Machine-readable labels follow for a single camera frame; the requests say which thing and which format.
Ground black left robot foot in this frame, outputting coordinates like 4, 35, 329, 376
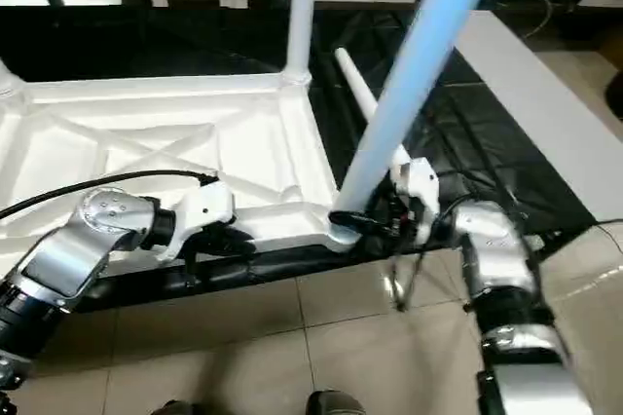
151, 399, 210, 415

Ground white flat board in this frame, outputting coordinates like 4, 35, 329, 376
453, 10, 623, 197

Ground white plastic table leg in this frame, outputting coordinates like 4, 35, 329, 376
334, 47, 410, 168
0, 57, 26, 99
282, 0, 320, 85
326, 0, 507, 245

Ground black work mat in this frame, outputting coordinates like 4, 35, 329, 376
0, 1, 605, 314

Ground black robot foot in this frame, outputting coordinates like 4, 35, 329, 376
151, 399, 210, 415
306, 390, 369, 415

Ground white plastic table top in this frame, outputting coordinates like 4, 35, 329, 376
0, 69, 361, 284

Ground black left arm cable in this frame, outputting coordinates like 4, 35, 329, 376
0, 170, 220, 223

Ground black right robot foot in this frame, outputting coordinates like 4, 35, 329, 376
306, 390, 369, 415

